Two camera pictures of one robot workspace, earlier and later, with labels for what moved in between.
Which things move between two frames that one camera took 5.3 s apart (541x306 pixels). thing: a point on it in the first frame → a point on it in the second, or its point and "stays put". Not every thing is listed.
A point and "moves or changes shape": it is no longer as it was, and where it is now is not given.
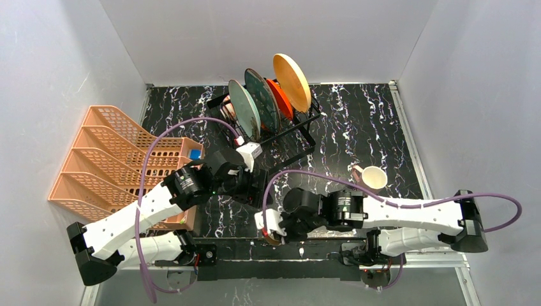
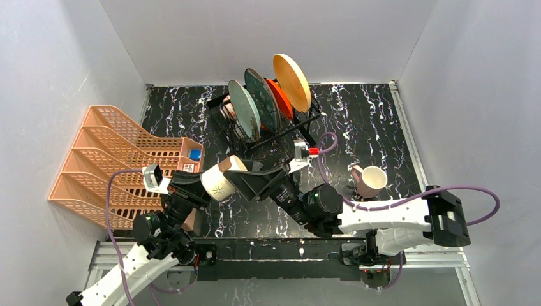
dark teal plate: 269,114 stays put
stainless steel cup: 274,238 moves or changes shape
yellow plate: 293,81 stays put
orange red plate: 285,106 stays put
